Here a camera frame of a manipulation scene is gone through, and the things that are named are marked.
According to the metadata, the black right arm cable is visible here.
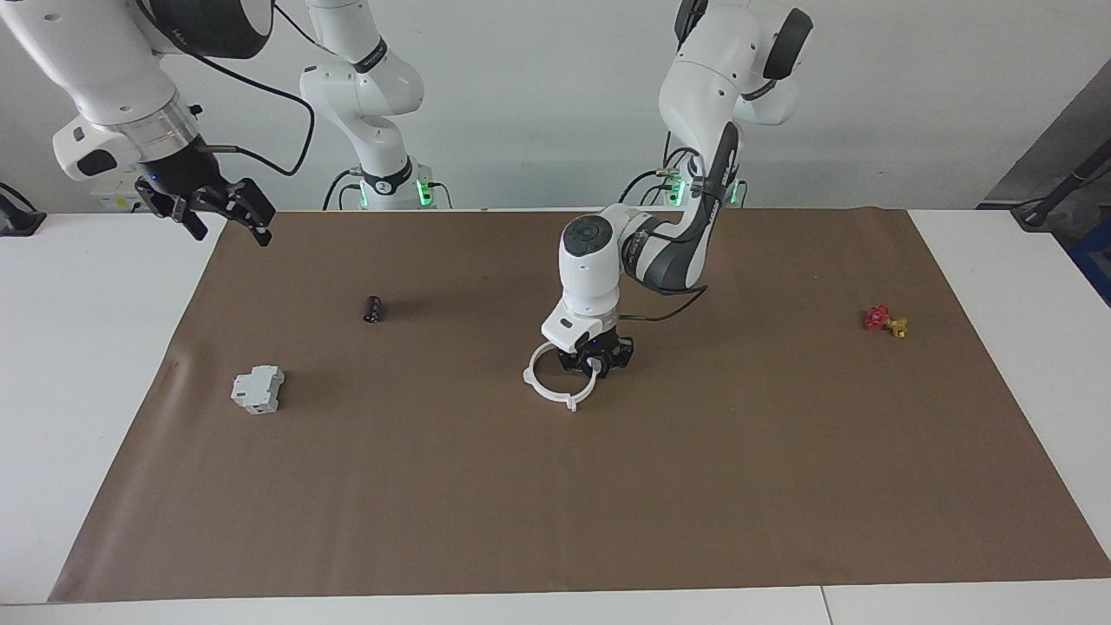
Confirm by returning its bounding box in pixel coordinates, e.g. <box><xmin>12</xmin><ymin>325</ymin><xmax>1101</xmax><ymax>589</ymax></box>
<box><xmin>182</xmin><ymin>0</ymin><xmax>316</xmax><ymax>179</ymax></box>

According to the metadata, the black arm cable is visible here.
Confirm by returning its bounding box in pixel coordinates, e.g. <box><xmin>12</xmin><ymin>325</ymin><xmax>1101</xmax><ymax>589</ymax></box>
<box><xmin>182</xmin><ymin>0</ymin><xmax>316</xmax><ymax>179</ymax></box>
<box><xmin>618</xmin><ymin>130</ymin><xmax>739</xmax><ymax>324</ymax></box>

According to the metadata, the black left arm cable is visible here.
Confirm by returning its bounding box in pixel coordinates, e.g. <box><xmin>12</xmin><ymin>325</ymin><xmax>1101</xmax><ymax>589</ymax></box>
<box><xmin>618</xmin><ymin>130</ymin><xmax>739</xmax><ymax>324</ymax></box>

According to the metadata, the black table clamp mount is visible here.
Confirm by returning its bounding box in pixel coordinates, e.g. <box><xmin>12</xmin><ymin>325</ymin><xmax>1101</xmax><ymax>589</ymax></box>
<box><xmin>0</xmin><ymin>182</ymin><xmax>47</xmax><ymax>237</ymax></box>

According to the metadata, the white half-ring pipe clamp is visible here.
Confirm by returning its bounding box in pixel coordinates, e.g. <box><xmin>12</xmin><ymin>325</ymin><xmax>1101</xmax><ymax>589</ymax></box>
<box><xmin>523</xmin><ymin>341</ymin><xmax>581</xmax><ymax>412</ymax></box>
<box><xmin>571</xmin><ymin>363</ymin><xmax>608</xmax><ymax>407</ymax></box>

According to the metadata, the blue crate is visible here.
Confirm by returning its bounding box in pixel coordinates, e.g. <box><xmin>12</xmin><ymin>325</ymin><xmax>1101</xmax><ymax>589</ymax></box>
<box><xmin>1068</xmin><ymin>217</ymin><xmax>1111</xmax><ymax>306</ymax></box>

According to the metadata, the black base cable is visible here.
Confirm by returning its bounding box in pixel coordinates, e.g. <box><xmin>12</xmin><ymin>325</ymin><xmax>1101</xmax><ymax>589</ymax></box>
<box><xmin>323</xmin><ymin>168</ymin><xmax>362</xmax><ymax>211</ymax></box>
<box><xmin>616</xmin><ymin>165</ymin><xmax>687</xmax><ymax>207</ymax></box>

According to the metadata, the brown paper table mat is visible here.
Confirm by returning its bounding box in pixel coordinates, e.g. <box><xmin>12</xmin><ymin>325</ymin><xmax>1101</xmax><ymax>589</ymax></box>
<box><xmin>48</xmin><ymin>208</ymin><xmax>1111</xmax><ymax>603</ymax></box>

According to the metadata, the red-wheeled brass valve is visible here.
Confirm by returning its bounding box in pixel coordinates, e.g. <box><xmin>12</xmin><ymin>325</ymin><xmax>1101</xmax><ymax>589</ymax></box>
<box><xmin>864</xmin><ymin>304</ymin><xmax>910</xmax><ymax>339</ymax></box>

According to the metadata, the white circuit breaker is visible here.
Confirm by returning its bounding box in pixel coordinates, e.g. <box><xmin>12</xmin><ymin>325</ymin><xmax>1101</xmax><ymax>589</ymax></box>
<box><xmin>230</xmin><ymin>365</ymin><xmax>286</xmax><ymax>415</ymax></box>

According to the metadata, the white wall power strip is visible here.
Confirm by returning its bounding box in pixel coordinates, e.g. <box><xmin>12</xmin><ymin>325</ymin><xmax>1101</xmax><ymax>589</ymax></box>
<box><xmin>91</xmin><ymin>186</ymin><xmax>148</xmax><ymax>214</ymax></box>

